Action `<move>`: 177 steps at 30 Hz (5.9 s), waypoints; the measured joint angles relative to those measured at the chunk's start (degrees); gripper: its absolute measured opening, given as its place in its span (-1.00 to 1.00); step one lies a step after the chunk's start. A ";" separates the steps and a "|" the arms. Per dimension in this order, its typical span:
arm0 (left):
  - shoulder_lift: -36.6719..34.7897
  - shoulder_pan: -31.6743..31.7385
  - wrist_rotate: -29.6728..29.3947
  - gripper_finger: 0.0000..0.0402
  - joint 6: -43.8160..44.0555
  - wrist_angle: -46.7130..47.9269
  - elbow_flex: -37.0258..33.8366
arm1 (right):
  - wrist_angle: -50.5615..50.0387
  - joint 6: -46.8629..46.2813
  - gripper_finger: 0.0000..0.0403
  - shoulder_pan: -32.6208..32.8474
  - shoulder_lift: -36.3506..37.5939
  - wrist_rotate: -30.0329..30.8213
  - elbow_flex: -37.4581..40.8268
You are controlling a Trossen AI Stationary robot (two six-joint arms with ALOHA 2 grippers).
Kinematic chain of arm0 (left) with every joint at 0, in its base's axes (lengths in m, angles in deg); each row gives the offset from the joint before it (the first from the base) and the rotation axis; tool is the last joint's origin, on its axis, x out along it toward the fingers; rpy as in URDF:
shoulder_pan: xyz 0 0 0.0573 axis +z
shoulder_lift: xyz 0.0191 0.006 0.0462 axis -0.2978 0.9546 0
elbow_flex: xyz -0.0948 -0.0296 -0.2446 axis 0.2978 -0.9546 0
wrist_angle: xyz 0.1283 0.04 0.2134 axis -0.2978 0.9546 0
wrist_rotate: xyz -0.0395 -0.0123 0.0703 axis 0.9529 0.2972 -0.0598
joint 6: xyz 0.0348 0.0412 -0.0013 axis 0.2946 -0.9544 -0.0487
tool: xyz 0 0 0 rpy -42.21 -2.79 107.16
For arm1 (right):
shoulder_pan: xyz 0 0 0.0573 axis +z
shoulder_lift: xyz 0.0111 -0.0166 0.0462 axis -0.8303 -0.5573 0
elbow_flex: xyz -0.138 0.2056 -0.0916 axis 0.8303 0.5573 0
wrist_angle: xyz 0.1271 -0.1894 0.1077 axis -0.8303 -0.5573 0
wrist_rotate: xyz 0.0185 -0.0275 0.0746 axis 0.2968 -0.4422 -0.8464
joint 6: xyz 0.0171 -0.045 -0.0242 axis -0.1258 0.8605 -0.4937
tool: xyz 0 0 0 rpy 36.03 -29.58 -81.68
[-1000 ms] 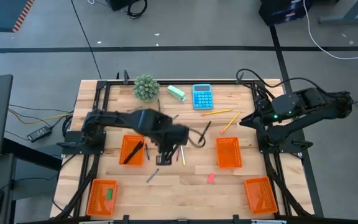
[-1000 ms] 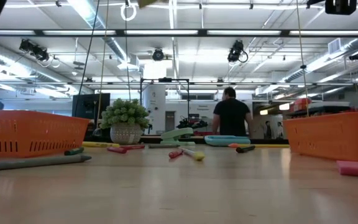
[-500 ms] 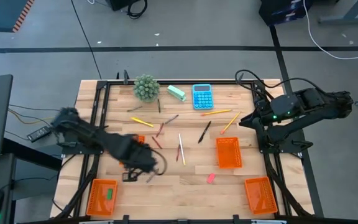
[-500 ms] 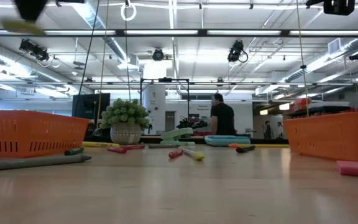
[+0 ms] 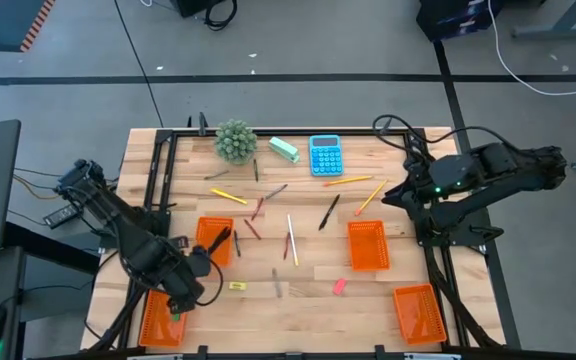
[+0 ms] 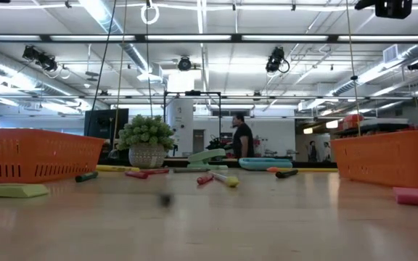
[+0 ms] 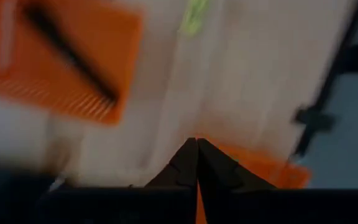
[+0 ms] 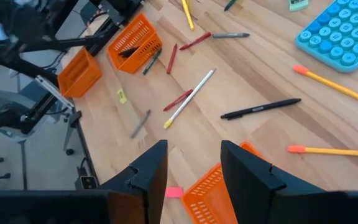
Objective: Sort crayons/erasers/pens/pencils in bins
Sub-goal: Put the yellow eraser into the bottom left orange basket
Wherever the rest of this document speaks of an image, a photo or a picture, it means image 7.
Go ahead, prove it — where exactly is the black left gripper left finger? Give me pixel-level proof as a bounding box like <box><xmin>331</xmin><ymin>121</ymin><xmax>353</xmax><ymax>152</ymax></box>
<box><xmin>144</xmin><ymin>138</ymin><xmax>198</xmax><ymax>224</ymax></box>

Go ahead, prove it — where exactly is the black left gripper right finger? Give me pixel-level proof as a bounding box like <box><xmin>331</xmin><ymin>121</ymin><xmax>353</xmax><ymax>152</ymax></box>
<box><xmin>197</xmin><ymin>138</ymin><xmax>277</xmax><ymax>224</ymax></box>

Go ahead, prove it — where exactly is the green eraser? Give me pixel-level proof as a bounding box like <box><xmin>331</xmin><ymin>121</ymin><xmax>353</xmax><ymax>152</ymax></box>
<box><xmin>177</xmin><ymin>0</ymin><xmax>211</xmax><ymax>37</ymax></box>

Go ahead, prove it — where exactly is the black pen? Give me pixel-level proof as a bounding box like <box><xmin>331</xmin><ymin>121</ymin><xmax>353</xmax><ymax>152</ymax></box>
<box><xmin>20</xmin><ymin>2</ymin><xmax>119</xmax><ymax>103</ymax></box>

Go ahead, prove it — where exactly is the orange plastic mesh bin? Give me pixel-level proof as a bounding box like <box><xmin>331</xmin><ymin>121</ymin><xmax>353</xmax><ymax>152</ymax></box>
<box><xmin>194</xmin><ymin>136</ymin><xmax>312</xmax><ymax>224</ymax></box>
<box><xmin>0</xmin><ymin>0</ymin><xmax>144</xmax><ymax>125</ymax></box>

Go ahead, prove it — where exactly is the black frame clamp lever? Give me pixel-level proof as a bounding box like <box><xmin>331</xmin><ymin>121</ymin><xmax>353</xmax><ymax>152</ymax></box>
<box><xmin>292</xmin><ymin>105</ymin><xmax>337</xmax><ymax>134</ymax></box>

